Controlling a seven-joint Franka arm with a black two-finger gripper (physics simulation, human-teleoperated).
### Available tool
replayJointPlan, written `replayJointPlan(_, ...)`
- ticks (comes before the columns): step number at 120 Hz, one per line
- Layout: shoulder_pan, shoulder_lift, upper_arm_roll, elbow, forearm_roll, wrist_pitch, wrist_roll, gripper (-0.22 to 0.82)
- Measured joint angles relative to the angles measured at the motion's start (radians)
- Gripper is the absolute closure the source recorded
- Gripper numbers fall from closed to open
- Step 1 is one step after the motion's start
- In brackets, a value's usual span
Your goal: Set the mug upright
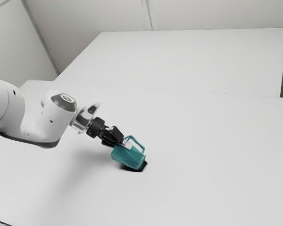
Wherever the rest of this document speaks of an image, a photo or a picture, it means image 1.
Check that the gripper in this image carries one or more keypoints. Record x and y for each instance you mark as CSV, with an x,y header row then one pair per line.
x,y
97,129

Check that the teal faceted mug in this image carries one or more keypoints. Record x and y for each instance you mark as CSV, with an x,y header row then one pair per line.
x,y
129,155

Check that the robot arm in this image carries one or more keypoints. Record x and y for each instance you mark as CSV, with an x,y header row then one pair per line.
x,y
47,117

